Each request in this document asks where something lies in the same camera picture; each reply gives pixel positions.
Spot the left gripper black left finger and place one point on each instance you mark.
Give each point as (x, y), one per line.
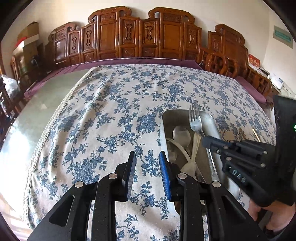
(128, 175)

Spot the gold-tipped chopstick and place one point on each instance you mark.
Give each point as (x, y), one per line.
(256, 135)

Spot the carved wooden armchair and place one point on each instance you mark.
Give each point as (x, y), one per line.
(230, 43)

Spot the wooden side table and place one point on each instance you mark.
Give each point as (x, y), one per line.
(262, 84)

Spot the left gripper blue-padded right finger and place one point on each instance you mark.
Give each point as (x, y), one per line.
(166, 174)

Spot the white electrical panel box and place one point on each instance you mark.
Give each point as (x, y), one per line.
(286, 91)

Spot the blue floral white tablecloth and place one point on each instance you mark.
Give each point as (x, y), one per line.
(116, 109)

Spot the white router device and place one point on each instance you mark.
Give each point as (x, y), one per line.
(276, 81)

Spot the grey metal rectangular tray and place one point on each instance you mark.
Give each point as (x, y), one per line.
(180, 117)

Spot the dark wooden chair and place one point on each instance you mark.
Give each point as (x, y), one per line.
(10, 109)

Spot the purple sofa cushion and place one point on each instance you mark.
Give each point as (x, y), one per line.
(87, 65)

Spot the white plastic rice spoon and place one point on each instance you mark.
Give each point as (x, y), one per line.
(190, 167)

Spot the red greeting card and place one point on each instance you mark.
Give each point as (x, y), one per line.
(253, 61)

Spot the green-labelled wall panel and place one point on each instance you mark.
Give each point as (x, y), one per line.
(283, 36)

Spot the carved wooden long sofa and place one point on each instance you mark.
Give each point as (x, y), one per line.
(115, 33)

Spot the white plastic bag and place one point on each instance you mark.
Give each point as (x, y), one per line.
(11, 86)

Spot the purple armchair cushion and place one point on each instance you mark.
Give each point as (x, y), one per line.
(251, 90)

